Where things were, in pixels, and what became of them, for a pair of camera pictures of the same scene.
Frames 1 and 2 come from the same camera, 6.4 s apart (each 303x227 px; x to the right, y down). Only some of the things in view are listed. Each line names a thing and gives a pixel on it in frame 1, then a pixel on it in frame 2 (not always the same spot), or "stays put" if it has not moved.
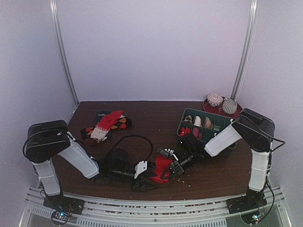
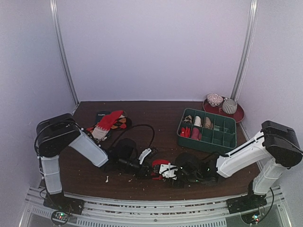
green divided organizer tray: (203, 124) stays put
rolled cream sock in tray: (198, 121) stays put
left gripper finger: (140, 185) → (142, 172)
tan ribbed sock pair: (208, 124) stays put
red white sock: (100, 132) stays put
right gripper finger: (174, 170) → (178, 183)
